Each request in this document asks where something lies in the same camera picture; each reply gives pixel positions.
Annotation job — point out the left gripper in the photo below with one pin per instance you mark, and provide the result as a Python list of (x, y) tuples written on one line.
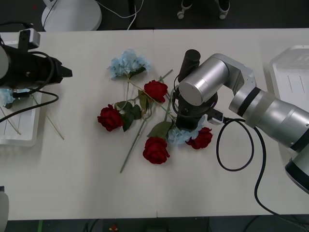
[(41, 70)]

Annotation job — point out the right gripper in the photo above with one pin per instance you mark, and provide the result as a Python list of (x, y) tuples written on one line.
[(189, 122)]

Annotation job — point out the pale blue flower with stem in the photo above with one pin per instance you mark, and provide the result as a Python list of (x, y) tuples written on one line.
[(125, 61), (6, 97)]

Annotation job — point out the red rose with leaves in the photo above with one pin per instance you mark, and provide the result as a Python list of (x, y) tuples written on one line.
[(109, 118)]

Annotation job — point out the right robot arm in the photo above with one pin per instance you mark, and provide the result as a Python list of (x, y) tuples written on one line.
[(265, 108)]

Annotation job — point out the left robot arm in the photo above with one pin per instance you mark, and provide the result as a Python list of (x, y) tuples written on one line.
[(9, 62)]

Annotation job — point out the red rose with leaf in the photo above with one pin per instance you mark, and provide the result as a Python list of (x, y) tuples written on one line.
[(155, 149)]

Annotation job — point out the red rose with long stem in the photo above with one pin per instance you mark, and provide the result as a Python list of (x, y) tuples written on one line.
[(155, 90)]

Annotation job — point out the white round stand base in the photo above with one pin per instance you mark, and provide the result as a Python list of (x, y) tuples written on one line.
[(72, 19)]

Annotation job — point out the thin tan twig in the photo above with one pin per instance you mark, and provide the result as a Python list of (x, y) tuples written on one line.
[(55, 128)]

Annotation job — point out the shallow white box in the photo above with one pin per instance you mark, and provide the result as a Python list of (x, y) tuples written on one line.
[(24, 125), (289, 72)]

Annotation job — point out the chair with white casters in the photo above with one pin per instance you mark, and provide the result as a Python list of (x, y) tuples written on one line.
[(181, 14)]

